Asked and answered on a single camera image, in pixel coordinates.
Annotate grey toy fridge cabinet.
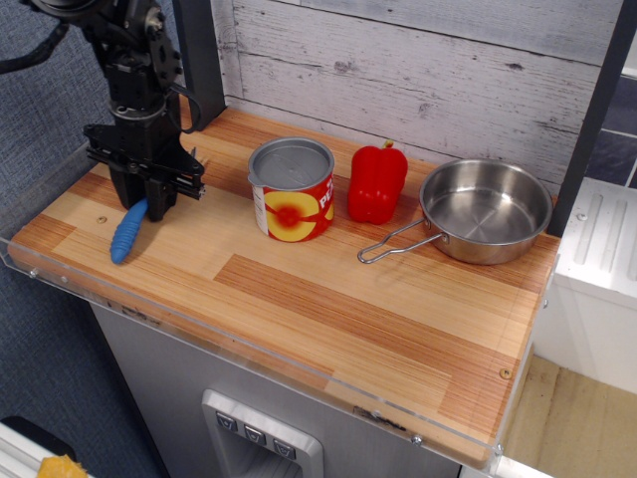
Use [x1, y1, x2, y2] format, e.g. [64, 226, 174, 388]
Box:
[94, 307, 461, 477]

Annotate dark grey right post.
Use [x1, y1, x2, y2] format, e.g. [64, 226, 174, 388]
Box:
[546, 0, 636, 238]

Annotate clear acrylic table guard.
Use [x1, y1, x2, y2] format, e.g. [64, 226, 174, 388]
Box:
[0, 143, 560, 473]

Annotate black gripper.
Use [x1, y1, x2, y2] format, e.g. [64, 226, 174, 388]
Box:
[84, 107, 205, 222]

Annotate red yellow food can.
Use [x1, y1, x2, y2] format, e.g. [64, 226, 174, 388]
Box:
[248, 136, 334, 243]

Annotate red bell pepper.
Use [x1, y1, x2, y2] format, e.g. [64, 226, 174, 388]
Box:
[347, 140, 408, 225]

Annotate dark grey post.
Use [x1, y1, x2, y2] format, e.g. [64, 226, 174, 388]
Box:
[172, 0, 226, 130]
[546, 0, 636, 238]

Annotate white toy sink unit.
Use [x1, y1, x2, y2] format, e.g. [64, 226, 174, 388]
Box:
[532, 178, 636, 392]

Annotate silver dispenser button panel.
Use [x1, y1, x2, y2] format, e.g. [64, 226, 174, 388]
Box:
[201, 389, 324, 477]

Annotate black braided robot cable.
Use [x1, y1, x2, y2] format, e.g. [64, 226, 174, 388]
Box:
[0, 22, 203, 135]

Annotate small steel pan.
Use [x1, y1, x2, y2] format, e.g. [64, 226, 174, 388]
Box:
[357, 158, 553, 265]

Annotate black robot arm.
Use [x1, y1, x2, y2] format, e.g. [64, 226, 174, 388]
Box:
[28, 1, 205, 222]

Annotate blue handled metal fork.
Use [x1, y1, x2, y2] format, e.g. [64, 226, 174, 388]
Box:
[109, 198, 148, 265]

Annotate yellow object at corner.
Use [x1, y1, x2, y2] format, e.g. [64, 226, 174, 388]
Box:
[36, 455, 89, 478]

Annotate dark grey left post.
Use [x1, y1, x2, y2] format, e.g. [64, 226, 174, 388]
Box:
[172, 0, 226, 130]

